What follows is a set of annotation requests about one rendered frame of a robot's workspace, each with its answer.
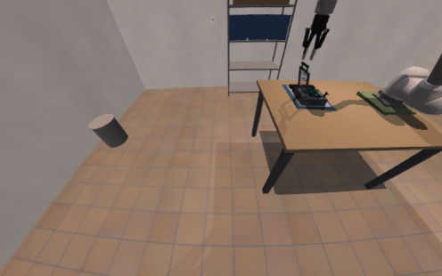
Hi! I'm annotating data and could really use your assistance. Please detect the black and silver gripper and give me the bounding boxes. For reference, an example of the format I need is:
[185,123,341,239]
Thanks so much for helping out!
[302,14,330,61]

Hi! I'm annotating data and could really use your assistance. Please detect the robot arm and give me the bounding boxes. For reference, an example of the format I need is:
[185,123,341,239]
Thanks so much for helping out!
[315,0,442,115]

